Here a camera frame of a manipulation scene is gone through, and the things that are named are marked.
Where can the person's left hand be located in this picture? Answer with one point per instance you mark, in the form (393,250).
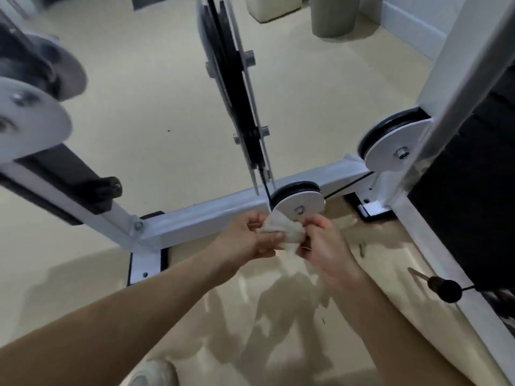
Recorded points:
(245,241)

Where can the person's right hand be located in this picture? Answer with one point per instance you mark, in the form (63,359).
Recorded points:
(332,257)

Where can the white cleaning wipe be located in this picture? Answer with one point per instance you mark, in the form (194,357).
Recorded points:
(285,231)

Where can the white gym machine frame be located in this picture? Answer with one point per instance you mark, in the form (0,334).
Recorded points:
(209,213)

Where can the person's left forearm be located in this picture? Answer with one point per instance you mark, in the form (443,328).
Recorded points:
(104,321)

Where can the person's right forearm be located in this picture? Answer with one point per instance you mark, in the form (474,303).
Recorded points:
(398,341)

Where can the person's left sneaker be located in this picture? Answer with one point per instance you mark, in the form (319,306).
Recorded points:
(153,375)

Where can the black weight stack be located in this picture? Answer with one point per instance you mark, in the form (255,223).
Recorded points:
(474,196)

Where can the cream white storage box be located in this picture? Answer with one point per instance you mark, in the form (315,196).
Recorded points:
(273,7)

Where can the trash bin with black bag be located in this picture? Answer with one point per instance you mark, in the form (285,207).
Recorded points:
(334,16)

